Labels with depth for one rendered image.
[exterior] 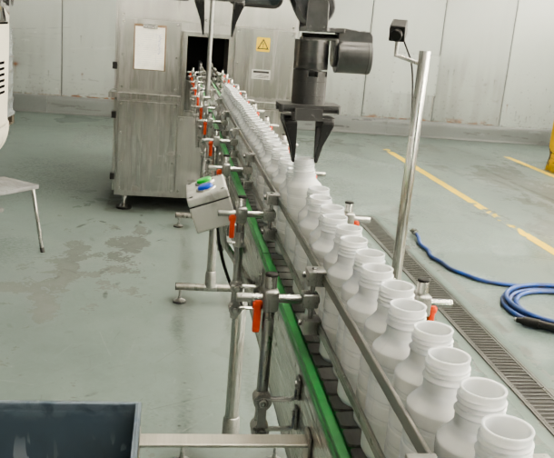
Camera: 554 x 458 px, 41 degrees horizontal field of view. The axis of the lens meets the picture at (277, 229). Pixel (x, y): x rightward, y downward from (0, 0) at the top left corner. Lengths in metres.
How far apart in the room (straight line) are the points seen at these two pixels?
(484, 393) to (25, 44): 10.86
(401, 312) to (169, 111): 4.97
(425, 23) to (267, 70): 6.29
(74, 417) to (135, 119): 4.75
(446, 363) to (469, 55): 11.38
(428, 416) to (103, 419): 0.48
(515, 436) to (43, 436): 0.62
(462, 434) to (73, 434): 0.55
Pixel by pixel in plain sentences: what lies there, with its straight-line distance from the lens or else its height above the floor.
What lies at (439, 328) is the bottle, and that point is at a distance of 0.72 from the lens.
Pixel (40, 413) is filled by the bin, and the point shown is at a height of 0.94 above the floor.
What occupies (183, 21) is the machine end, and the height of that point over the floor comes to 1.42.
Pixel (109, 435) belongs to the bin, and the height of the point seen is 0.90.
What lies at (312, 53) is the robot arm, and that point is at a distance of 1.24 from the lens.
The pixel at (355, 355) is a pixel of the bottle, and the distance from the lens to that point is 0.87.
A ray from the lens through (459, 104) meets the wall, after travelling 11.97.
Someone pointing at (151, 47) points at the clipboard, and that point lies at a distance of 5.60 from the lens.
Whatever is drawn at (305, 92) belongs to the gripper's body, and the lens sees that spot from 1.24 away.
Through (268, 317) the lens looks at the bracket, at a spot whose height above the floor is 1.05.
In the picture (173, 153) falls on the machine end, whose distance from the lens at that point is 5.69.
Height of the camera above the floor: 1.42
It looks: 15 degrees down
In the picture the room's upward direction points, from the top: 5 degrees clockwise
